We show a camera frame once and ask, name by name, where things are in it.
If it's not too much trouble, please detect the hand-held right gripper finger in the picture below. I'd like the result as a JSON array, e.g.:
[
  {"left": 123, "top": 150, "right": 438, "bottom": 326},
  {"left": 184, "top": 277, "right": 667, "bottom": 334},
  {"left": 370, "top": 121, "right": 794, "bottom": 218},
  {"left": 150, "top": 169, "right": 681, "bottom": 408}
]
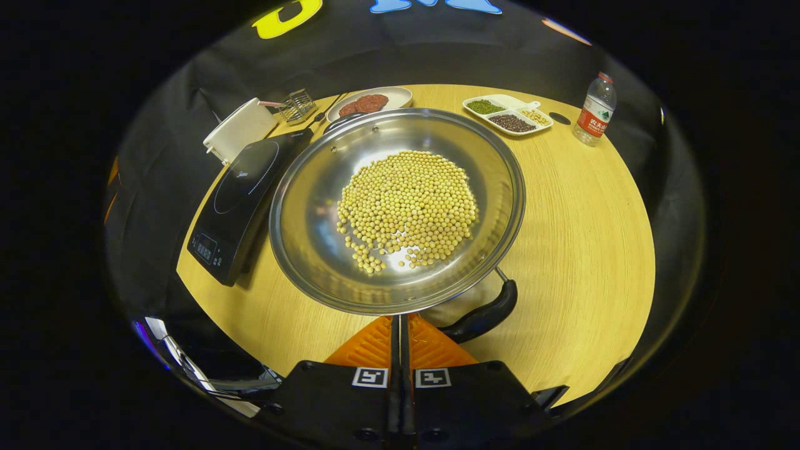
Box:
[
  {"left": 259, "top": 314, "right": 401, "bottom": 450},
  {"left": 401, "top": 312, "right": 554, "bottom": 450}
]

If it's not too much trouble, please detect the steel pot with black handle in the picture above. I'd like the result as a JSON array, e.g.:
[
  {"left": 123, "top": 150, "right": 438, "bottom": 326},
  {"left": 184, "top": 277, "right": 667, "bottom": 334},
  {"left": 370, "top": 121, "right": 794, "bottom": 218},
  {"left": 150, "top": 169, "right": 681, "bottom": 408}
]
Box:
[{"left": 269, "top": 107, "right": 527, "bottom": 344}]

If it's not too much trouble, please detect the black induction cooktop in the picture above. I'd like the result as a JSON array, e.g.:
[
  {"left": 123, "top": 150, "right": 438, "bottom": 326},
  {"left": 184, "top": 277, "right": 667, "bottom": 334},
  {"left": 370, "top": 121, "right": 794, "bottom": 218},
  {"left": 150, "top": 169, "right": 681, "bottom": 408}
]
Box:
[{"left": 186, "top": 128, "right": 314, "bottom": 287}]

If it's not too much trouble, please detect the pile of yellow soybeans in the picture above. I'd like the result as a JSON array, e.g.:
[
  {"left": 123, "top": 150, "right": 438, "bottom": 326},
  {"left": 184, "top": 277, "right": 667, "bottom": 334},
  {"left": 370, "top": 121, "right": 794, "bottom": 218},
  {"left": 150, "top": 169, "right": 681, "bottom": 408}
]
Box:
[{"left": 336, "top": 150, "right": 479, "bottom": 276}]

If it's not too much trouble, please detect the heap of dark red beans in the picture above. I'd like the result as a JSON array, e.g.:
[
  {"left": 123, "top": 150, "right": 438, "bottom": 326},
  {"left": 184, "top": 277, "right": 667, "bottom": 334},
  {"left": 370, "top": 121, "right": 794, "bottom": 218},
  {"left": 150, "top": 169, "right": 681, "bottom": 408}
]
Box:
[{"left": 489, "top": 114, "right": 537, "bottom": 133}]

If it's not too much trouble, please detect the white round plate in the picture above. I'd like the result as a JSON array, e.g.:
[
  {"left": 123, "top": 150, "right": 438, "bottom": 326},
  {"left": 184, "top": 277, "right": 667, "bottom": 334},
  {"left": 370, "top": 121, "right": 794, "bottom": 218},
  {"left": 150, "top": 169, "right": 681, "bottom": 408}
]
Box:
[{"left": 326, "top": 86, "right": 414, "bottom": 123}]

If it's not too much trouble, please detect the white divided dish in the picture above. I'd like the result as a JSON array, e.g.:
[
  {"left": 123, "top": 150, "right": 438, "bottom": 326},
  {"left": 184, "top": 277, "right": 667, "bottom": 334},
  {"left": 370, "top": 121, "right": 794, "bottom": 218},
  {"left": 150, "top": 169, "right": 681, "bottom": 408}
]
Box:
[{"left": 462, "top": 94, "right": 554, "bottom": 137}]

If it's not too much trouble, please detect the white toaster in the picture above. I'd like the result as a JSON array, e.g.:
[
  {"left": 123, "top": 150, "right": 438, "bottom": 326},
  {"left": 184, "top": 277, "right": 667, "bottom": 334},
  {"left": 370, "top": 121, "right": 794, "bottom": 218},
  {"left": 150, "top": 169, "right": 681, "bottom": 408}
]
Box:
[{"left": 203, "top": 97, "right": 279, "bottom": 165}]

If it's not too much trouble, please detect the plastic bottle with red label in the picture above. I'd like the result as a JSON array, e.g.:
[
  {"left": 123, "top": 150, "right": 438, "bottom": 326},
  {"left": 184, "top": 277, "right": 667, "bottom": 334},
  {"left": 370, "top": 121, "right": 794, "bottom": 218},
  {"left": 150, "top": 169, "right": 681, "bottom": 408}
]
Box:
[{"left": 573, "top": 72, "right": 618, "bottom": 147}]

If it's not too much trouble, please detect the shiny metal frame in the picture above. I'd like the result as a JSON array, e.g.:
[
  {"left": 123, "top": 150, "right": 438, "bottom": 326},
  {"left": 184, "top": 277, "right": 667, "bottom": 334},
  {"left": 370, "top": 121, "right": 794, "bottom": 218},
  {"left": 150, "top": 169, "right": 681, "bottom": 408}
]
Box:
[{"left": 132, "top": 316, "right": 282, "bottom": 418}]

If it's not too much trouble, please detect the black power cable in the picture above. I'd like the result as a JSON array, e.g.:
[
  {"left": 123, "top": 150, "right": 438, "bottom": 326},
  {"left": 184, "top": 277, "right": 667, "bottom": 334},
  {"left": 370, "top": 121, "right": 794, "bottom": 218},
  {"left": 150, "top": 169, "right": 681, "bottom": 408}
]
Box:
[{"left": 309, "top": 92, "right": 348, "bottom": 129}]

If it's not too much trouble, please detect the wire mesh basket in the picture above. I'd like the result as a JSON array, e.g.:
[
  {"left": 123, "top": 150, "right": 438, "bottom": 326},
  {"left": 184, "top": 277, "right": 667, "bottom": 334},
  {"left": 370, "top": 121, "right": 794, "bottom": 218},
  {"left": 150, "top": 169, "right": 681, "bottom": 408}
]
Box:
[{"left": 278, "top": 88, "right": 318, "bottom": 123}]

